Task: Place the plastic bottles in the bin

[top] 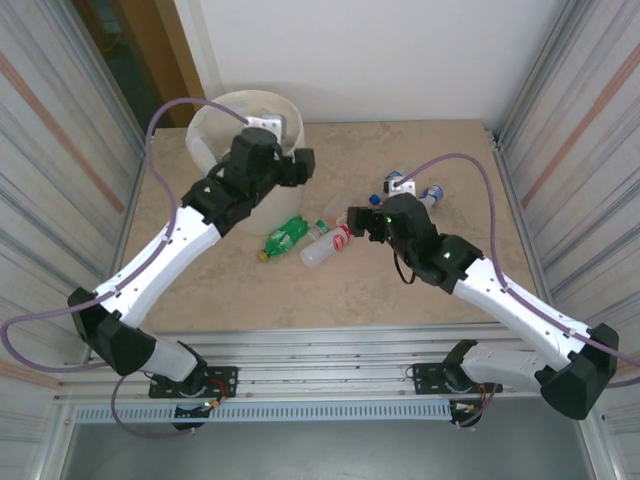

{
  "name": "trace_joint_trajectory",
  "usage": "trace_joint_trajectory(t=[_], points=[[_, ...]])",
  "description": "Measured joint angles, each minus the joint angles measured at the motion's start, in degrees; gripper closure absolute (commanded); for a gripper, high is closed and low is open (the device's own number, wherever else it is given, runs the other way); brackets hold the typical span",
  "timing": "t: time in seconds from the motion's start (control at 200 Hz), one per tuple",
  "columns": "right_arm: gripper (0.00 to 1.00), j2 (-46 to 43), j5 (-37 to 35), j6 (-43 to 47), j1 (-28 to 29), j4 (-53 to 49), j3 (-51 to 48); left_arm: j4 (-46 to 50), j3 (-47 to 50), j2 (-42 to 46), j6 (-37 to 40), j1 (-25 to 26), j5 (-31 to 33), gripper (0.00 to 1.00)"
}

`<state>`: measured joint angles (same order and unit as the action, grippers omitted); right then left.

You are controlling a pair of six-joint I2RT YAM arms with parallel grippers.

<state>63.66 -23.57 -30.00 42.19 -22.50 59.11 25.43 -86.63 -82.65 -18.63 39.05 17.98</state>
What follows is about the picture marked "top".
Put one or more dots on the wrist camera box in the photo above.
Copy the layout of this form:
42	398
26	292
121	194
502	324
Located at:
402	189
262	124

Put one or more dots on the aluminium rail frame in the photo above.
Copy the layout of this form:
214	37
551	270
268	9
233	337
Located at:
325	360

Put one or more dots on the yellow power connector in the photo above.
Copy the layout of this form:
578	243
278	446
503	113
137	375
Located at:
466	408
214	403

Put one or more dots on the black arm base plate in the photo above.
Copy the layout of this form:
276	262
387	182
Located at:
425	380
225	380

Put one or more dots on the wooden door frame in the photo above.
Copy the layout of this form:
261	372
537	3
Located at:
165	60

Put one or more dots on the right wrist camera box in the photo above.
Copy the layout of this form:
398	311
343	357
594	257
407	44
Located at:
402	189

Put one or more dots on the aluminium frame post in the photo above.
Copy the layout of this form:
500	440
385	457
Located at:
129	107
542	65

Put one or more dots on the translucent capless bottle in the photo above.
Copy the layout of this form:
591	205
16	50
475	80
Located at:
337	206

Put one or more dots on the small bottle green cap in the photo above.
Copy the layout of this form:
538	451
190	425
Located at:
322	227

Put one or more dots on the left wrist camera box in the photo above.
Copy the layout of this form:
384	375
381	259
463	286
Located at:
262	124

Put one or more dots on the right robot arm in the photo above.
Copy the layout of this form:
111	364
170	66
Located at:
520	305

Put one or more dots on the cream plastic bin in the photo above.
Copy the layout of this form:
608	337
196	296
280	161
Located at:
280	210

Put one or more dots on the small blue label bottle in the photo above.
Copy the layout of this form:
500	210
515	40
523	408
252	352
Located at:
434	193

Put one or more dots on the blue label bottle blue cap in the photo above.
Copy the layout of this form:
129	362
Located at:
375	199

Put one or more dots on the translucent white bin liner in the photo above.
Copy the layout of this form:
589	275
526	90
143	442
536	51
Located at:
200	140

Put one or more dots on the green bottle yellow cap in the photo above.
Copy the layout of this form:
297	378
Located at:
287	232

